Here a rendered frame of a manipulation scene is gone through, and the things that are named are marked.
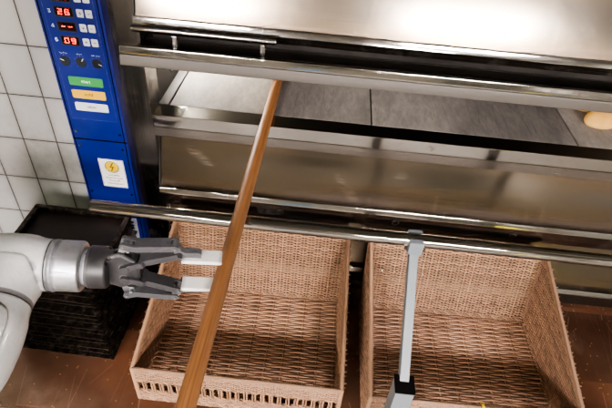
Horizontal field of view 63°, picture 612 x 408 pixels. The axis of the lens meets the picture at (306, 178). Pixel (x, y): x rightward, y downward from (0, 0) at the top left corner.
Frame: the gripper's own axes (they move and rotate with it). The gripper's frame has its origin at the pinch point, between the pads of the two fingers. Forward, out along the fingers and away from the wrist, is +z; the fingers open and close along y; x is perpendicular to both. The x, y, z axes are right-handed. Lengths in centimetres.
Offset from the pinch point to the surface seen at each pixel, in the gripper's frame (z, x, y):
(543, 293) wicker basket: 101, -30, 36
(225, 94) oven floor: 1, -71, 0
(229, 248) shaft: 4.4, -6.0, -0.2
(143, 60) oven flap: -17, -43, -21
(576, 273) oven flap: 117, -39, 36
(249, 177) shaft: 7.8, -27.8, -1.7
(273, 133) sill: 15, -54, 2
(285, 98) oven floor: 18, -69, -1
